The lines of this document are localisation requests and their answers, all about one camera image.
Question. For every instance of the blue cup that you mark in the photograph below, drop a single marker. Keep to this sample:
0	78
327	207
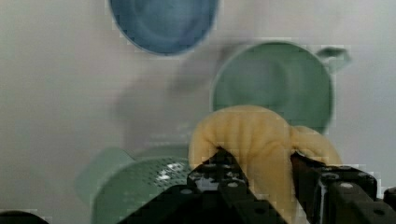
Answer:
164	27

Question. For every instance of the green mug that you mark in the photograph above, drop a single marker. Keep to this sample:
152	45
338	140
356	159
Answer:
284	77

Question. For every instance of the green perforated colander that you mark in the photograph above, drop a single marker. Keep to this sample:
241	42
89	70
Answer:
114	184

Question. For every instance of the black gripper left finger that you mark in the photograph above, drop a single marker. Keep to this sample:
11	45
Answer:
217	192

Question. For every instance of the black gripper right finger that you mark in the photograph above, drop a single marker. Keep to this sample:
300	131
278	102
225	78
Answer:
339	194

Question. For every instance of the black frying pan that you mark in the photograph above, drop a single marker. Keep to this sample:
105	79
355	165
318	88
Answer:
18	217

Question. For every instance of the yellow plush banana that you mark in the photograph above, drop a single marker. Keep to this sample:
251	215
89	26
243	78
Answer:
262	142

